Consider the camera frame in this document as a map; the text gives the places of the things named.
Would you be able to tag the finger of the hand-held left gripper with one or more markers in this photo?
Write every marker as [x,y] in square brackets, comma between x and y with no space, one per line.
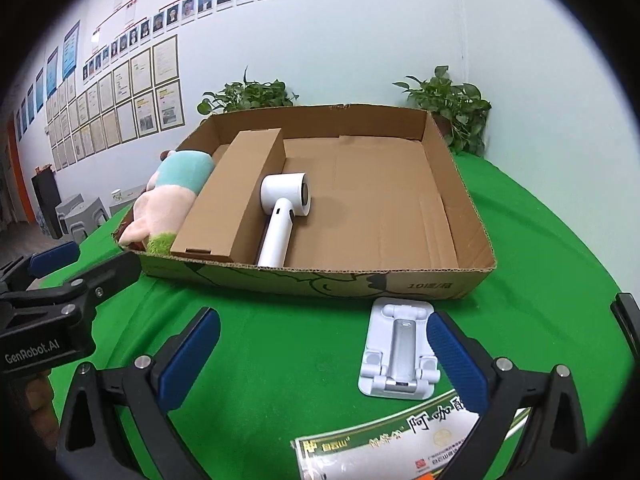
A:
[117,270]
[55,257]

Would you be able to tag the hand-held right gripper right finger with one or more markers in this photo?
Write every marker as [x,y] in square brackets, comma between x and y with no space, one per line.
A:
[457,360]

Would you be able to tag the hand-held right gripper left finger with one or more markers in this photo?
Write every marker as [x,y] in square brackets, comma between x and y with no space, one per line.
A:
[187,360]

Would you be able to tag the white folding phone stand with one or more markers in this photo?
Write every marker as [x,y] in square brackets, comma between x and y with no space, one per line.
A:
[395,355]

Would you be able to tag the pink and teal plush toy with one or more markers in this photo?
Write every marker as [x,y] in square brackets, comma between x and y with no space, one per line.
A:
[170,195]

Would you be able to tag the green and white medicine box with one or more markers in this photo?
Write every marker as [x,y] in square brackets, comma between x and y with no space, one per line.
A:
[380,450]

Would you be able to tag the long brown cardboard box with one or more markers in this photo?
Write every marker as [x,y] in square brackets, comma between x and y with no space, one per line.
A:
[235,195]

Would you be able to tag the white handheld hair dryer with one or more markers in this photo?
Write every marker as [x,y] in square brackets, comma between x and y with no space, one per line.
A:
[277,230]

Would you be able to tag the large cardboard tray box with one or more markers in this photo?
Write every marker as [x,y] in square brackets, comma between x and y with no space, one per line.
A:
[380,195]

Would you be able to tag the person's left hand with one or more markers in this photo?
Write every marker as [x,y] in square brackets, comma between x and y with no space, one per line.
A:
[44,405]

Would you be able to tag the grey plastic stool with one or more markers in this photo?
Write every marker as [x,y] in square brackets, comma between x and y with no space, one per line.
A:
[131,197]
[69,205]
[87,217]

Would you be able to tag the black cabinet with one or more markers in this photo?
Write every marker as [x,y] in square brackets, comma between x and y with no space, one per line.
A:
[46,202]

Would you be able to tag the white paper cup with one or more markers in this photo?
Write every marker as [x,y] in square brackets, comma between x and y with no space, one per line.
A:
[116,195]

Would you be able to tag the green tablecloth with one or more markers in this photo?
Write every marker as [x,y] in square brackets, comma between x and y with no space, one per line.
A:
[280,350]

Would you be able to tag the leafy green potted plant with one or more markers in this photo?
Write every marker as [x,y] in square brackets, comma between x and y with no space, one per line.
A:
[450,105]
[245,95]

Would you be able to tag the orange door frame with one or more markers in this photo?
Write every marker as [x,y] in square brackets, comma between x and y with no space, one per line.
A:
[20,170]

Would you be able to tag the wall of framed certificates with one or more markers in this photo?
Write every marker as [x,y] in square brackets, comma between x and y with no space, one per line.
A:
[145,90]

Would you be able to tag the row of blue wall posters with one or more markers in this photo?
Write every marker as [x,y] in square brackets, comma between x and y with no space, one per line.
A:
[71,50]

